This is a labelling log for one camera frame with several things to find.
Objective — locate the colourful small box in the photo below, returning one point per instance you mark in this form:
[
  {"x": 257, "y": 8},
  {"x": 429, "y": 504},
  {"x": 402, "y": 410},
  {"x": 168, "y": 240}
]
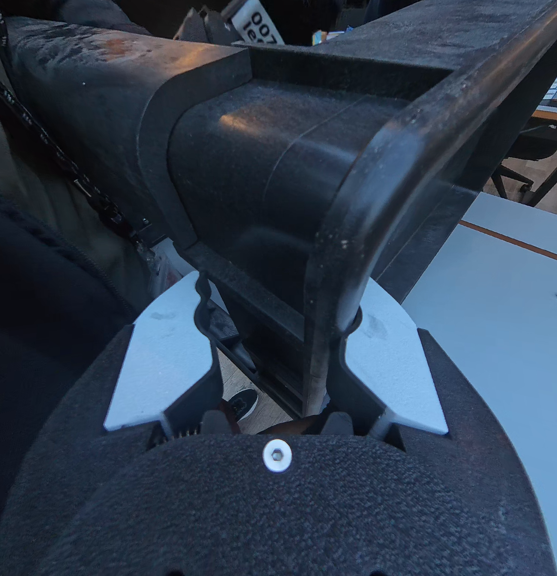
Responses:
[{"x": 328, "y": 37}]

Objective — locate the black office chair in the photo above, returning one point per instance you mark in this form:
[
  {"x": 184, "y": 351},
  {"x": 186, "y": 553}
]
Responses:
[{"x": 530, "y": 148}]

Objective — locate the dark jacket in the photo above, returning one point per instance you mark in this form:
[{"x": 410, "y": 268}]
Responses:
[{"x": 35, "y": 337}]

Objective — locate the grey desk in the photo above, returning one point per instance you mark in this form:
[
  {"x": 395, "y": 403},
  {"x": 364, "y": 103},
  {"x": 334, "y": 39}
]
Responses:
[{"x": 508, "y": 337}]

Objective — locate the black shoe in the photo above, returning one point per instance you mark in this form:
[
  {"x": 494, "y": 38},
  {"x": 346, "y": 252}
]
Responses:
[{"x": 242, "y": 402}]

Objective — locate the black plastic crate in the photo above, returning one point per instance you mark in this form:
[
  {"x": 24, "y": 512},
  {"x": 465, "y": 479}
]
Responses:
[{"x": 260, "y": 180}]

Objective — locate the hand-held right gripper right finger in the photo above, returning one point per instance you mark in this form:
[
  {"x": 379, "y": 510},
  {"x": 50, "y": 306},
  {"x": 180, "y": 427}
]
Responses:
[{"x": 389, "y": 360}]

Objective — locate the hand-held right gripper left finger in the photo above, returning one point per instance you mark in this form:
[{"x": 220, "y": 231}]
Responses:
[{"x": 161, "y": 360}]

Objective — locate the olive shirt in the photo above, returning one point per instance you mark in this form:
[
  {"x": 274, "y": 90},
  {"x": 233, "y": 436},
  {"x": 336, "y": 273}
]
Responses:
[{"x": 35, "y": 216}]

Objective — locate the wooden background table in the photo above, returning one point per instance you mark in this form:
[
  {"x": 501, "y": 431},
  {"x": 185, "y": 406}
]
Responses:
[{"x": 551, "y": 112}]

